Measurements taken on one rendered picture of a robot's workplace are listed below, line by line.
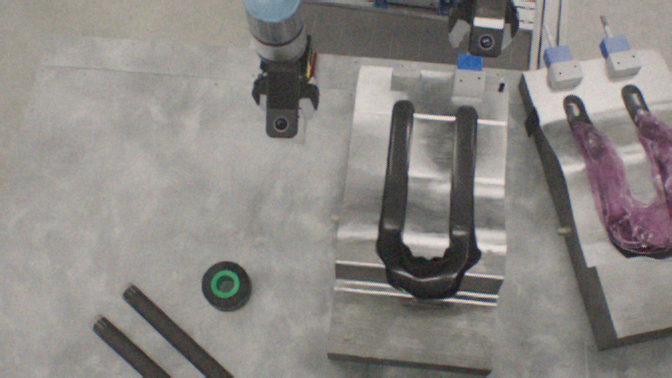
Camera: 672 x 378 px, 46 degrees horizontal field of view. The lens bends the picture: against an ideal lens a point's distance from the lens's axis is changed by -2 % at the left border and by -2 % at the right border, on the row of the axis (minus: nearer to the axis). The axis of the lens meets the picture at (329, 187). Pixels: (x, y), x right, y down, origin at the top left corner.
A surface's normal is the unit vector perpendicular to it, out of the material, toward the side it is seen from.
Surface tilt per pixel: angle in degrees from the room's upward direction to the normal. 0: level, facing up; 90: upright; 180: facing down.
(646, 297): 0
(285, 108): 28
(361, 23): 0
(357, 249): 7
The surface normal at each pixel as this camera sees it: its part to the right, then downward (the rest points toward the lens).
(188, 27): -0.04, -0.37
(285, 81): -0.04, 0.11
